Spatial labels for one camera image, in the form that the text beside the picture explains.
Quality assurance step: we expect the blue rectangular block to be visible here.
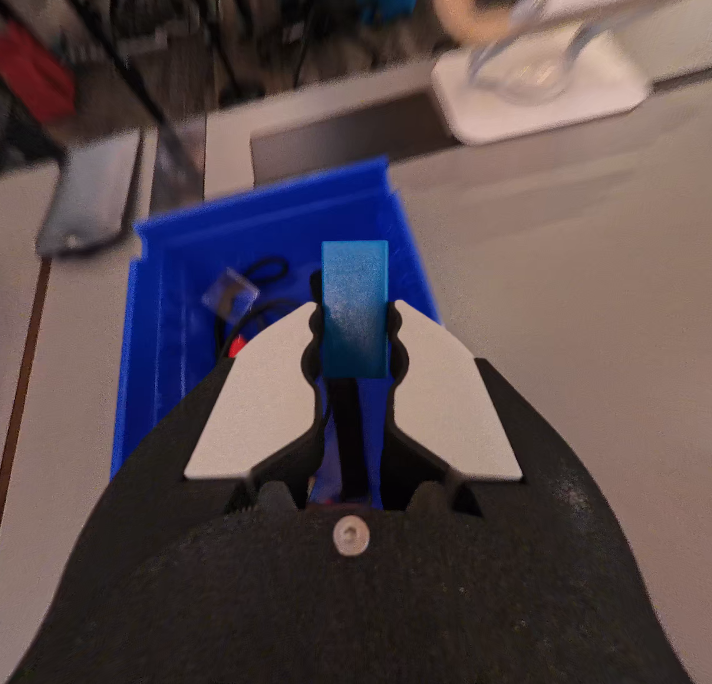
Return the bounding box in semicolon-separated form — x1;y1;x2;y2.
321;240;390;380

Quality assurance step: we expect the grey smartphone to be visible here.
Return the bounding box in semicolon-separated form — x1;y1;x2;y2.
34;129;144;260

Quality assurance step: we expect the grey desk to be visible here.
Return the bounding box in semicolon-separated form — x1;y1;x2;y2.
0;55;712;668

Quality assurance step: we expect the black elastic loop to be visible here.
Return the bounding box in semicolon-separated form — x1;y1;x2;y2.
244;256;290;285

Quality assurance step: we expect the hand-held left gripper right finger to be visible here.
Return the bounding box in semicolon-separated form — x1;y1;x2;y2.
388;299;525;483

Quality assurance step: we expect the black strap with buckle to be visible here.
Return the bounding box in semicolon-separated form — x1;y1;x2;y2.
327;378;372;502

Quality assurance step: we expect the black braided cable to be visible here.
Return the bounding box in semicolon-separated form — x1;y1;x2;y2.
214;299;306;362

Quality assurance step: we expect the red bag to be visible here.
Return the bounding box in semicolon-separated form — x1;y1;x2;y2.
0;21;77;124

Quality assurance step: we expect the blue storage bin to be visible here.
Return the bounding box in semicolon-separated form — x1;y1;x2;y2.
109;155;444;511

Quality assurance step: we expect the clear acrylic cube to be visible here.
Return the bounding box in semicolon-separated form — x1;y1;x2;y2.
200;268;262;316

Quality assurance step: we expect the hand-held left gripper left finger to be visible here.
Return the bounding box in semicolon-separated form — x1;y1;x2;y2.
184;301;325;481

